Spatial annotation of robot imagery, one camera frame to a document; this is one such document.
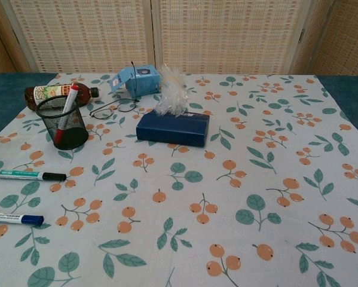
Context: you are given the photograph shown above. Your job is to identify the woven folding screen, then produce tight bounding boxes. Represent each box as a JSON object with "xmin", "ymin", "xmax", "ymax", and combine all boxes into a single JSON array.
[{"xmin": 0, "ymin": 0, "xmax": 358, "ymax": 76}]

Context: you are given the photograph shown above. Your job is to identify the black mesh pen holder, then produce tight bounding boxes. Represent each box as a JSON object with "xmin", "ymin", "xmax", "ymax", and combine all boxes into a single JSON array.
[{"xmin": 36, "ymin": 97, "xmax": 90, "ymax": 151}]

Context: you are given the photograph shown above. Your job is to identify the blue capped white marker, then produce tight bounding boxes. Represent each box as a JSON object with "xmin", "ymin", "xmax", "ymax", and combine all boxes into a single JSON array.
[{"xmin": 0, "ymin": 212, "xmax": 45, "ymax": 226}]

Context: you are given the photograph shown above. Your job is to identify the fruit print tablecloth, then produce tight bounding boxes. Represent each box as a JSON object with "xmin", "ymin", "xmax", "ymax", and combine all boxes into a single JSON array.
[{"xmin": 0, "ymin": 73, "xmax": 358, "ymax": 287}]

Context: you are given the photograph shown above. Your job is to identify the brown drink bottle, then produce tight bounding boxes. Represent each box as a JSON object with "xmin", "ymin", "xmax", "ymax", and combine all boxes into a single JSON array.
[{"xmin": 24, "ymin": 83, "xmax": 100, "ymax": 111}]

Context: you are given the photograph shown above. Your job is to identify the thin frame eyeglasses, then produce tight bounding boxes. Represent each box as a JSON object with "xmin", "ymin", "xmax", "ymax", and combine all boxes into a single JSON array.
[{"xmin": 89, "ymin": 60, "xmax": 140, "ymax": 121}]

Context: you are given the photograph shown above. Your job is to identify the black capped white marker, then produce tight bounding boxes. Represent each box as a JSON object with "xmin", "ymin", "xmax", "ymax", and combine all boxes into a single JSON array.
[{"xmin": 0, "ymin": 169, "xmax": 68, "ymax": 182}]

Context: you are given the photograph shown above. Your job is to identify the dark blue tissue box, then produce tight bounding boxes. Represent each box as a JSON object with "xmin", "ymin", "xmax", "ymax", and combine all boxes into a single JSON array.
[{"xmin": 136, "ymin": 109, "xmax": 211, "ymax": 148}]

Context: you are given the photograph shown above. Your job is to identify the red marker pen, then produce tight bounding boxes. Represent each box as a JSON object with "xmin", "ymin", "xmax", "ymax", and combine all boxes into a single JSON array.
[{"xmin": 53, "ymin": 84, "xmax": 79, "ymax": 145}]

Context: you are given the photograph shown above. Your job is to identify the light blue carton box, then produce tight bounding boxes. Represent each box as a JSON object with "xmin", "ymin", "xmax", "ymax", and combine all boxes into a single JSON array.
[{"xmin": 109, "ymin": 63, "xmax": 161, "ymax": 98}]

